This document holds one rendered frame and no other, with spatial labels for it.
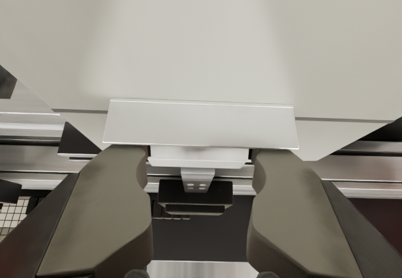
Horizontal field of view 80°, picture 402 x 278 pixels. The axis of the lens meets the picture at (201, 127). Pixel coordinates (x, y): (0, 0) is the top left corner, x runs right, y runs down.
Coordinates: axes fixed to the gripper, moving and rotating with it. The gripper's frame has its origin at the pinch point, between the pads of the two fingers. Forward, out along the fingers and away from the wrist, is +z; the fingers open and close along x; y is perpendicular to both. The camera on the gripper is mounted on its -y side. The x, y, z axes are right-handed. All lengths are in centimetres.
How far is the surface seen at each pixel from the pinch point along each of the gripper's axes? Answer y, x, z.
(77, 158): 7.1, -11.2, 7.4
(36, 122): 3.9, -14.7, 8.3
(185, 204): 21.9, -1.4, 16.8
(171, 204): 22.3, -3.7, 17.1
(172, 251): 52, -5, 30
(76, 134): 4.5, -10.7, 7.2
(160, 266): 12.2, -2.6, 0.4
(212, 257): 53, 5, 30
